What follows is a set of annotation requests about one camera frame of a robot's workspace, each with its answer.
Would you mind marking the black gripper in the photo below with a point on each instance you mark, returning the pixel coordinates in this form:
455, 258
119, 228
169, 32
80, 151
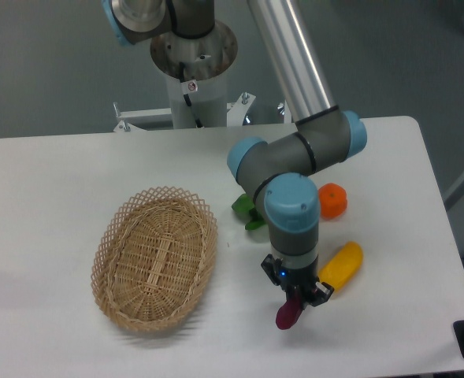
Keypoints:
314, 293

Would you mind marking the white metal base frame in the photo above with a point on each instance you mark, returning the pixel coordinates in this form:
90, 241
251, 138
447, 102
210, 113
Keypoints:
238, 114

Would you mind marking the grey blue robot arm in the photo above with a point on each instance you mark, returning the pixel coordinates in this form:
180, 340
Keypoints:
276, 176

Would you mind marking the purple sweet potato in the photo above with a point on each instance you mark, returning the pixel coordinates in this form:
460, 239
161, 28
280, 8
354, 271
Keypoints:
289, 313

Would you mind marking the orange tangerine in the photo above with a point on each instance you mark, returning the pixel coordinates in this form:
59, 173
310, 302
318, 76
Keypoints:
333, 200

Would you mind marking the green bok choy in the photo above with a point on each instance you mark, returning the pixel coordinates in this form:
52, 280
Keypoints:
245, 209

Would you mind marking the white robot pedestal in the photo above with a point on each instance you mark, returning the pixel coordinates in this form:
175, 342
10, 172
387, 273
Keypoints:
195, 72

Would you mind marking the woven wicker basket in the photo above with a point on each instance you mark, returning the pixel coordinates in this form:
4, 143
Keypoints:
155, 259

